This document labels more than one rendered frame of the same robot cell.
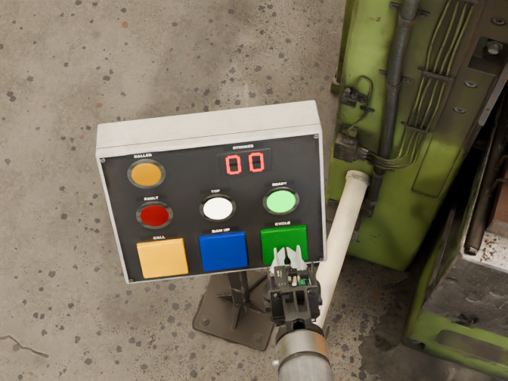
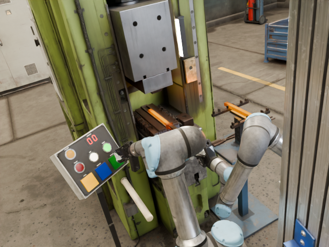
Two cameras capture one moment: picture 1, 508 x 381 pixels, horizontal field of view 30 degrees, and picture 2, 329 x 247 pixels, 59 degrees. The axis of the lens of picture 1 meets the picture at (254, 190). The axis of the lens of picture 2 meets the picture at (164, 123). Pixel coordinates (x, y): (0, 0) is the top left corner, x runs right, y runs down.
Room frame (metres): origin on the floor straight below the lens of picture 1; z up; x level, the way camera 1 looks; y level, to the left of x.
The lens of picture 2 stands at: (-0.75, 0.74, 1.95)
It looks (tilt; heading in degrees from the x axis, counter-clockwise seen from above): 29 degrees down; 314
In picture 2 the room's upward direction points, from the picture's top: 10 degrees counter-clockwise
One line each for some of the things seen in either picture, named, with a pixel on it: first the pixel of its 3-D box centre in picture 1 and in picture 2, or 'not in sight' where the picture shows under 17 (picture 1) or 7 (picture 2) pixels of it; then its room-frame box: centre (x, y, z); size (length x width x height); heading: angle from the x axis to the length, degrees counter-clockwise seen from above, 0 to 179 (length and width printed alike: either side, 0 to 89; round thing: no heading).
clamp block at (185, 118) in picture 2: not in sight; (184, 120); (0.39, -0.67, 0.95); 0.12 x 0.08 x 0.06; 157
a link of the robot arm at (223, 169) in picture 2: not in sight; (227, 173); (-0.16, -0.27, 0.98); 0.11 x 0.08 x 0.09; 157
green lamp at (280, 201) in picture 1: (280, 200); (106, 147); (0.47, -0.04, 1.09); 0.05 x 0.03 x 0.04; 67
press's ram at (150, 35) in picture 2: not in sight; (142, 36); (0.58, -0.61, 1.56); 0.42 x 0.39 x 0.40; 157
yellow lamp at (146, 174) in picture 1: (146, 174); (70, 154); (0.51, 0.16, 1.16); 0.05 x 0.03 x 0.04; 67
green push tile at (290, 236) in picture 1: (283, 243); (115, 160); (0.43, -0.04, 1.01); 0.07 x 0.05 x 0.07; 92
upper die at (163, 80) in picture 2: not in sight; (144, 74); (0.60, -0.57, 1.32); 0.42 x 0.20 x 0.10; 157
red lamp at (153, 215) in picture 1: (154, 215); (79, 167); (0.47, 0.16, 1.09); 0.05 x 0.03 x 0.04; 67
